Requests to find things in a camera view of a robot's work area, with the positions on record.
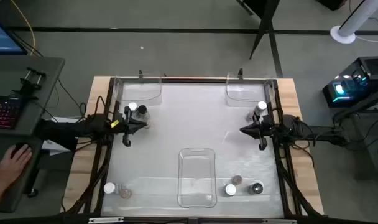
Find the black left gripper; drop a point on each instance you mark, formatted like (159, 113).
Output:
(117, 126)

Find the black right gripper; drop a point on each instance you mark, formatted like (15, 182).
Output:
(271, 128)

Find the white-lid bagel seasoning jar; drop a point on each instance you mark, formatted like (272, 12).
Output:
(230, 189)
(132, 106)
(109, 188)
(262, 105)

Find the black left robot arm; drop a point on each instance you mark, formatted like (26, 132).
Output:
(83, 127)

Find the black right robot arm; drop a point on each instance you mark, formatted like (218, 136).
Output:
(301, 129)

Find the clear plastic bin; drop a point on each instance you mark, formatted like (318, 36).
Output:
(196, 174)
(245, 93)
(139, 93)

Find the white paper sheet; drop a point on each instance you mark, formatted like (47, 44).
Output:
(57, 146)

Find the grey desk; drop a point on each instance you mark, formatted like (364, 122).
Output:
(36, 71)

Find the black tripod stand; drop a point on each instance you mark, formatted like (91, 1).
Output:
(265, 18)

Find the black desk caster wheel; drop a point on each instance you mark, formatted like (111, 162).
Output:
(32, 193)

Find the person's hand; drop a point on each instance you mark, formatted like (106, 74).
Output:
(11, 163)

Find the backlit black keyboard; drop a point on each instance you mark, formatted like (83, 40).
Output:
(4, 113)

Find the tower fan with white base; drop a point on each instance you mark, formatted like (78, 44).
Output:
(342, 35)

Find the black lit computer tower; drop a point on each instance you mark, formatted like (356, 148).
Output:
(372, 68)

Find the computer monitor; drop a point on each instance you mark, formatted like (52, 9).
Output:
(2, 37)

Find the small black clamp post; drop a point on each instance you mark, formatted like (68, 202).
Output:
(240, 73)
(140, 74)

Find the black metal table frame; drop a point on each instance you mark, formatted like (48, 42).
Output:
(192, 81)

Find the silver mounting bracket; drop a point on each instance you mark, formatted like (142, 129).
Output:
(105, 220)
(279, 221)

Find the black clamp mount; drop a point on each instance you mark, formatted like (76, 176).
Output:
(29, 84)

